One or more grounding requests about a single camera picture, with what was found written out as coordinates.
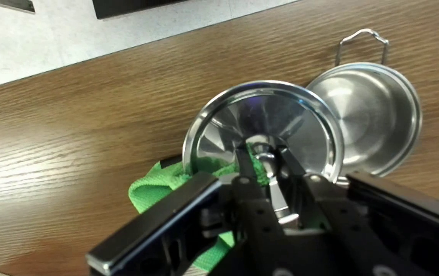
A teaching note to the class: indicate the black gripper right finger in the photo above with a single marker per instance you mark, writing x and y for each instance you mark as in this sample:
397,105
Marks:
343,215

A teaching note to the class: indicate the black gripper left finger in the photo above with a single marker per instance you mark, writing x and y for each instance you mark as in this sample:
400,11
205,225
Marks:
252,215

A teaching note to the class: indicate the round steel pot lid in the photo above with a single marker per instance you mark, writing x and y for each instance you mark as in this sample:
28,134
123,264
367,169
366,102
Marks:
260,113

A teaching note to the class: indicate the green microfibre cloth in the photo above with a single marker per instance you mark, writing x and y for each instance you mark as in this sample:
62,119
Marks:
159,189

